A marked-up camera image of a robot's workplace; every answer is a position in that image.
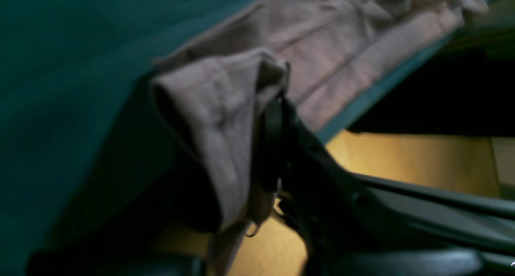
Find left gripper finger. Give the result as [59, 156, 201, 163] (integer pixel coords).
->
[257, 96, 514, 276]

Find pink t-shirt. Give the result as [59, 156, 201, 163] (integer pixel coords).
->
[151, 0, 488, 276]

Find blue table cloth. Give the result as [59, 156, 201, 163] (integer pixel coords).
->
[1, 0, 489, 276]

